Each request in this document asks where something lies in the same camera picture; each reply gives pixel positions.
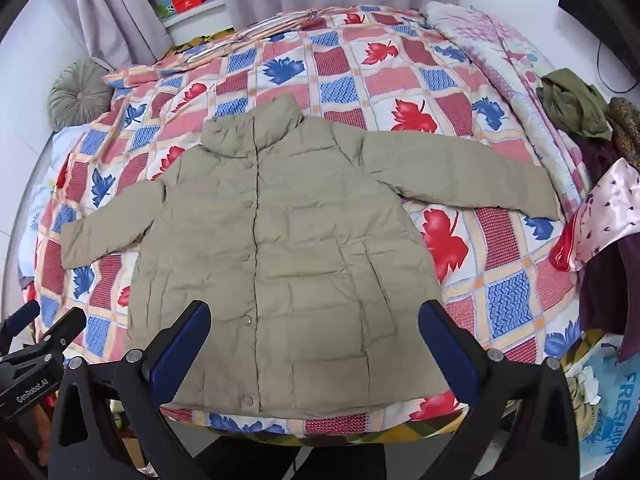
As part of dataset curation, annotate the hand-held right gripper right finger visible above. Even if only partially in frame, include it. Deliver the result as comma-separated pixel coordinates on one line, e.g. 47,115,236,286
418,299,583,480

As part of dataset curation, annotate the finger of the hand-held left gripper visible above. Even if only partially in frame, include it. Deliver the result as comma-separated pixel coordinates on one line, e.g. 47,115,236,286
0,300,41,346
31,306,87,361

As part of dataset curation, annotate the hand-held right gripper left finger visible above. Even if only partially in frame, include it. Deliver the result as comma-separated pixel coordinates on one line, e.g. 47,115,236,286
47,300,212,480

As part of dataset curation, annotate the beige puffer jacket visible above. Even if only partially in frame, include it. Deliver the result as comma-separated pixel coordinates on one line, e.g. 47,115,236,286
60,94,562,418

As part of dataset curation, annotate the dark maroon cloth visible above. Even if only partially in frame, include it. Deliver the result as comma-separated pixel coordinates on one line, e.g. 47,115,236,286
574,131,640,363

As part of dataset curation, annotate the blue printed bag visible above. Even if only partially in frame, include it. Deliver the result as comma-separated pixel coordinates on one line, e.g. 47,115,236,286
564,341,637,461

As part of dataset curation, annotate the pink satin printed cloth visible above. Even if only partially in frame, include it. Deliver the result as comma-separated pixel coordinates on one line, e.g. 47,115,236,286
549,157,640,274

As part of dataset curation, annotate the round green velvet cushion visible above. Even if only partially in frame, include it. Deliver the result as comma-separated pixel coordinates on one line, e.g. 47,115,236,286
47,57,115,130

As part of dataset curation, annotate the olive green cloth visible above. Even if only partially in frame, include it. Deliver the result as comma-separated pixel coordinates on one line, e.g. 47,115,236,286
536,67,614,142

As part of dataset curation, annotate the leopard-print cloth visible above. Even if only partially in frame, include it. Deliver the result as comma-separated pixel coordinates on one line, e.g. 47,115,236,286
606,96,640,167

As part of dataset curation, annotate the leaf-print checked bed quilt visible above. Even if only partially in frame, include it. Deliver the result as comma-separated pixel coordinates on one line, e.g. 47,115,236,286
20,5,591,438

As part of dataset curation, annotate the pink floral folded quilt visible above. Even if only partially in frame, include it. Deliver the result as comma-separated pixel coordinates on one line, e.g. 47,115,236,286
425,1,595,223

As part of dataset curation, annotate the white window shelf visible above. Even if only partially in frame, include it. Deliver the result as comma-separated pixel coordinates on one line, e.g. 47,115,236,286
162,0,236,46

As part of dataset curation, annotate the black cable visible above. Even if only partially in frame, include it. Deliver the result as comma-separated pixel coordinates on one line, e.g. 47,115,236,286
596,35,627,95

